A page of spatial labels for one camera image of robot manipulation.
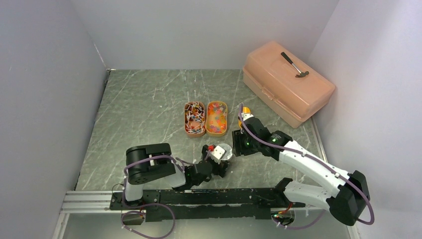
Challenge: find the peach plastic toolbox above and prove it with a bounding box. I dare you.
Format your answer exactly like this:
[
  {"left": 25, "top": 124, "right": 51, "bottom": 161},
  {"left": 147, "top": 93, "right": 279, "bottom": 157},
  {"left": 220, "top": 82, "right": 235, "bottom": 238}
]
[{"left": 242, "top": 41, "right": 335, "bottom": 128}]

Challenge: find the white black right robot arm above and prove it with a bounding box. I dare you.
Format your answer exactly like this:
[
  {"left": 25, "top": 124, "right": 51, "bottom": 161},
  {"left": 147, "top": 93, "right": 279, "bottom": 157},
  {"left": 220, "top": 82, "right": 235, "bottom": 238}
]
[{"left": 232, "top": 113, "right": 375, "bottom": 226}]

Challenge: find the pink oval lollipop tray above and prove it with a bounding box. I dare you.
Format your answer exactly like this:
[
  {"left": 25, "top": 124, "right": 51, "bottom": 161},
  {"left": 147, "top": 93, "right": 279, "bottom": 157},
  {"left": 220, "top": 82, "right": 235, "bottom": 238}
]
[{"left": 184, "top": 102, "right": 206, "bottom": 137}]

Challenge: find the aluminium frame rail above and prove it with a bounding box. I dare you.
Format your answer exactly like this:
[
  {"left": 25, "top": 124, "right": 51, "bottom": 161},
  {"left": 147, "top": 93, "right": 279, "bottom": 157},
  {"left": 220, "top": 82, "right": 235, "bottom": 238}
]
[{"left": 60, "top": 191, "right": 113, "bottom": 214}]

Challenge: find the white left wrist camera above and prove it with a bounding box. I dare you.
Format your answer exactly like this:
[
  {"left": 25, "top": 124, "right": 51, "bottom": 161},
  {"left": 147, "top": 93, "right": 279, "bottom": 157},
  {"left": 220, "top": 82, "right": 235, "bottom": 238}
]
[{"left": 206, "top": 145, "right": 228, "bottom": 164}]

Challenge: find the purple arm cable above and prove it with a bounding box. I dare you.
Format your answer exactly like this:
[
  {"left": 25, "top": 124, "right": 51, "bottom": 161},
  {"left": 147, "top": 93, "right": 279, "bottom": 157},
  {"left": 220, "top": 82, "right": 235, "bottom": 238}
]
[
  {"left": 120, "top": 154, "right": 195, "bottom": 239},
  {"left": 238, "top": 103, "right": 375, "bottom": 231}
]

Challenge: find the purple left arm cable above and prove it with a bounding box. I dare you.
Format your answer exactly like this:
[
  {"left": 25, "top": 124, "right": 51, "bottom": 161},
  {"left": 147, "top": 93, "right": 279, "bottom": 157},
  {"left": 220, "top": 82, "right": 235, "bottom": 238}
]
[{"left": 120, "top": 154, "right": 195, "bottom": 239}]

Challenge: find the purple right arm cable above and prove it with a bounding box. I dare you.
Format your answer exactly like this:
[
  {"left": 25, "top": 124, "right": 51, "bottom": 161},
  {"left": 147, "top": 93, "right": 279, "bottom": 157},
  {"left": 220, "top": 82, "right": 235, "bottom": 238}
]
[{"left": 238, "top": 103, "right": 375, "bottom": 231}]

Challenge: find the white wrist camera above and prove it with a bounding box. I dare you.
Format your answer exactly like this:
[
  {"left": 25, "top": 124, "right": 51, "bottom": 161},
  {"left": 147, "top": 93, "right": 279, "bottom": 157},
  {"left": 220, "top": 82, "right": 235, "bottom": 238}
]
[
  {"left": 240, "top": 113, "right": 254, "bottom": 121},
  {"left": 206, "top": 145, "right": 228, "bottom": 164}
]

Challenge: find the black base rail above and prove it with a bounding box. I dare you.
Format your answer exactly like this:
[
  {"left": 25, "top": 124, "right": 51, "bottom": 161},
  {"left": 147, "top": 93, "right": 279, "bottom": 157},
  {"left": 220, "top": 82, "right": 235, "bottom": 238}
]
[{"left": 109, "top": 188, "right": 289, "bottom": 222}]

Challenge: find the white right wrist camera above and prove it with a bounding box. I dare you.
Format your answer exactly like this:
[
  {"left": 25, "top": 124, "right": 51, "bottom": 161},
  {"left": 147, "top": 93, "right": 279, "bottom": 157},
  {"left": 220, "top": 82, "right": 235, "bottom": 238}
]
[{"left": 240, "top": 113, "right": 254, "bottom": 121}]

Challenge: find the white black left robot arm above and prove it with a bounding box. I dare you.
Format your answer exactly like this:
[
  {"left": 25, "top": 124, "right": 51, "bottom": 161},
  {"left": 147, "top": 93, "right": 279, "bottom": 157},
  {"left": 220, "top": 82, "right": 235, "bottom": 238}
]
[{"left": 122, "top": 143, "right": 233, "bottom": 209}]

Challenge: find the black handled hammer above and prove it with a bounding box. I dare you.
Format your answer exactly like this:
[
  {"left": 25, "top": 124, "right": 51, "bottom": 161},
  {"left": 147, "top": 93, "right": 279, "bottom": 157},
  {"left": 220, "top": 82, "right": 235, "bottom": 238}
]
[{"left": 281, "top": 52, "right": 309, "bottom": 78}]

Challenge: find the yellow oval gummy tray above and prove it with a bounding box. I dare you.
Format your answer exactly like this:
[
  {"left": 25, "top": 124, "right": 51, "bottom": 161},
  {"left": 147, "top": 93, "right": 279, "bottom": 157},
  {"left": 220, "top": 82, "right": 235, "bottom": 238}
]
[{"left": 206, "top": 101, "right": 228, "bottom": 137}]

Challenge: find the round metal jar lid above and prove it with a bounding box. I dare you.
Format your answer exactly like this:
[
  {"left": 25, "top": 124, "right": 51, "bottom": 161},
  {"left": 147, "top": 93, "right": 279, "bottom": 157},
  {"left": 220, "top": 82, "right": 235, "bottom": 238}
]
[{"left": 219, "top": 143, "right": 233, "bottom": 161}]

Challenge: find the yellow plastic scoop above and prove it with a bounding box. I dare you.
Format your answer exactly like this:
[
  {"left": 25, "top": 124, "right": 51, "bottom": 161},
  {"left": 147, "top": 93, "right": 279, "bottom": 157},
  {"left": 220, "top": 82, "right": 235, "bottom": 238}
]
[{"left": 238, "top": 107, "right": 251, "bottom": 128}]

